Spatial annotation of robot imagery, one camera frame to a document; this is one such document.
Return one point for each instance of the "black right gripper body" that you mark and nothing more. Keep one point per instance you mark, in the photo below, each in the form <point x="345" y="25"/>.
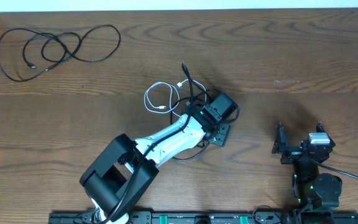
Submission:
<point x="291" y="155"/>

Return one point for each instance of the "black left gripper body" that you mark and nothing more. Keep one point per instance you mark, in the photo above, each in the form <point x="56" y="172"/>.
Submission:
<point x="222" y="135"/>

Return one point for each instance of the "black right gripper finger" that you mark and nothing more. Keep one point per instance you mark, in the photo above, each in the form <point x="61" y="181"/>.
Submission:
<point x="319" y="127"/>
<point x="280" y="140"/>

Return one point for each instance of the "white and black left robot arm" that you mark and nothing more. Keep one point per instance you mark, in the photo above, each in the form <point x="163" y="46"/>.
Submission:
<point x="121" y="174"/>

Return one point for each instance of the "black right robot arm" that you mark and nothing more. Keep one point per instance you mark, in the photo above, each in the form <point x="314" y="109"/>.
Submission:
<point x="317" y="193"/>

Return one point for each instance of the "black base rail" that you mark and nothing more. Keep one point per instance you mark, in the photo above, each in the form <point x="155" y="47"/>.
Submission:
<point x="263" y="216"/>

